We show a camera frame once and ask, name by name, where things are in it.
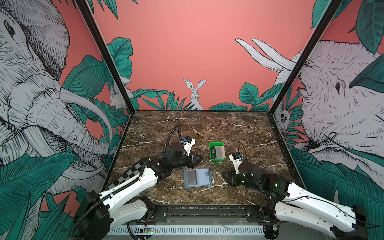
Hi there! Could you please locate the blue leather card holder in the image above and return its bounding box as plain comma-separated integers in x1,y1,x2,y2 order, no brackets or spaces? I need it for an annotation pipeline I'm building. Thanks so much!
184,168,212,189

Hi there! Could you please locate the green plastic card tray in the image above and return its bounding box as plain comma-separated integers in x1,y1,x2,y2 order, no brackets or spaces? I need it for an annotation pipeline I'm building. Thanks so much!
209,142,226,162

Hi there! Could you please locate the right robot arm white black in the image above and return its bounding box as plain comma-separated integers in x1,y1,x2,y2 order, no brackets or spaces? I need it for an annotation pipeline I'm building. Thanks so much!
222,163,368,240

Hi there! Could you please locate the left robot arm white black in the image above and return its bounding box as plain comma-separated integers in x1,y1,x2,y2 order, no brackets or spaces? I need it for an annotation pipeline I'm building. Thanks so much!
69,142,204,240

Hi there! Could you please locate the black white checkerboard plate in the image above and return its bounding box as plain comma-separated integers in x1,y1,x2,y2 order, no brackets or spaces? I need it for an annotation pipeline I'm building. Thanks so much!
104,160,146,191

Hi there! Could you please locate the green lit circuit board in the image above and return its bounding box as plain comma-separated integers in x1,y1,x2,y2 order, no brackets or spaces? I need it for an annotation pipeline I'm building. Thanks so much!
145,228,155,235

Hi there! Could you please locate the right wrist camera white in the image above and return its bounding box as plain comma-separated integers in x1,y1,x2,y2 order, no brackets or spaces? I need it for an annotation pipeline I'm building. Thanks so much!
229,152,243,174

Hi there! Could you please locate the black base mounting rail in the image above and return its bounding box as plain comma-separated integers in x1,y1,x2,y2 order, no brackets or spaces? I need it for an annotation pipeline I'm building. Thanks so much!
151,204,263,223

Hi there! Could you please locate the white slotted cable duct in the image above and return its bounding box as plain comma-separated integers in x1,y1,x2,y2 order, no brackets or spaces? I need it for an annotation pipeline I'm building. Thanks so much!
107,225,265,236

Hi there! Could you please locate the black left frame post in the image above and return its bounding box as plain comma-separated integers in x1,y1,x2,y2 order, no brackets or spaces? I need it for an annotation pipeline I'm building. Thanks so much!
75,0,135,115

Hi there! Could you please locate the black frame post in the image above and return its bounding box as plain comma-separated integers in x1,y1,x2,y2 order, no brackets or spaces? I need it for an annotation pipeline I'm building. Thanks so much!
75,0,135,115
269,0,343,115

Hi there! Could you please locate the black right frame post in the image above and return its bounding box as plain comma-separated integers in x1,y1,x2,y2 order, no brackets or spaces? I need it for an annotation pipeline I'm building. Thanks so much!
269,0,343,115

